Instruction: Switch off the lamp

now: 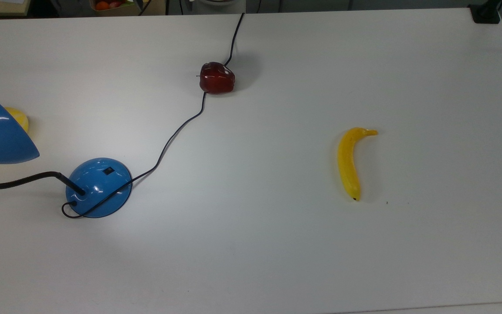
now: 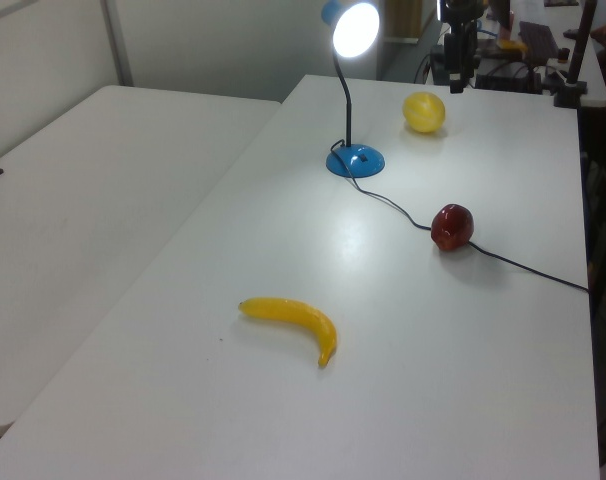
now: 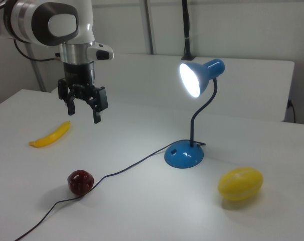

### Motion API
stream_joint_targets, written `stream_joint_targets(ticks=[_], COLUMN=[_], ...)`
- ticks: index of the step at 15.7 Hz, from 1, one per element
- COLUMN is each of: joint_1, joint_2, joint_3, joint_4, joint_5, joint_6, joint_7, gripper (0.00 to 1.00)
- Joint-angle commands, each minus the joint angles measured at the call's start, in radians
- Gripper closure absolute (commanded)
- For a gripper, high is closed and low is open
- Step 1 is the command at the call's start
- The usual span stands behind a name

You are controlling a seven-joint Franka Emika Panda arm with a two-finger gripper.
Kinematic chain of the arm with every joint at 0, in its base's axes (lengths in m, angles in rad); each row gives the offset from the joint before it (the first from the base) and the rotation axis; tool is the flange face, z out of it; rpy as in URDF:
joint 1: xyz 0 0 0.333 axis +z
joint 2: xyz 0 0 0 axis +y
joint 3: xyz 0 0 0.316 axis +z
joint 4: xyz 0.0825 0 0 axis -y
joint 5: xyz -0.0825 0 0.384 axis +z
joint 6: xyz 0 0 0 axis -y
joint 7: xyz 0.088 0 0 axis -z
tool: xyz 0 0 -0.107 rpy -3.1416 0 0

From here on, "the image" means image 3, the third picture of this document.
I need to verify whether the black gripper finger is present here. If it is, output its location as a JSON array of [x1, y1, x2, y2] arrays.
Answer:
[[86, 86, 109, 124], [57, 78, 77, 116]]

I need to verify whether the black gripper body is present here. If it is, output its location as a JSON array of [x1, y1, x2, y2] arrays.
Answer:
[[62, 61, 96, 101]]

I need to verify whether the blue gooseneck desk lamp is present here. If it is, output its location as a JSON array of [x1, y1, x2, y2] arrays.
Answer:
[[164, 58, 226, 169]]

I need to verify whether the yellow toy banana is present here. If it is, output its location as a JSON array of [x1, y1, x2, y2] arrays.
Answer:
[[29, 120, 72, 149]]

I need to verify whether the dark red toy apple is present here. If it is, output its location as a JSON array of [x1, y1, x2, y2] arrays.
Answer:
[[67, 169, 95, 196]]

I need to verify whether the black pole with clamp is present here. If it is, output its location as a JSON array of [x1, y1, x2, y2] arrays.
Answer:
[[181, 0, 195, 61]]

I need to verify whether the yellow toy melon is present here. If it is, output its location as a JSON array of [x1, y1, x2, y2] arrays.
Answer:
[[218, 167, 264, 202]]

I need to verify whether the grey metal partition post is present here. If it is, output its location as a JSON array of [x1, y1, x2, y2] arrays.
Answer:
[[143, 0, 156, 55], [26, 46, 47, 92]]

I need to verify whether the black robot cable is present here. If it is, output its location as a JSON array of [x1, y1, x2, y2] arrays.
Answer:
[[13, 39, 62, 62]]

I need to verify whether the thin black lamp cord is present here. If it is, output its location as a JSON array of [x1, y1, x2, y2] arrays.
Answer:
[[15, 142, 207, 241]]

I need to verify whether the black plug with cable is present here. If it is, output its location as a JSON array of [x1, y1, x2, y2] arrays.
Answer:
[[288, 99, 297, 124]]

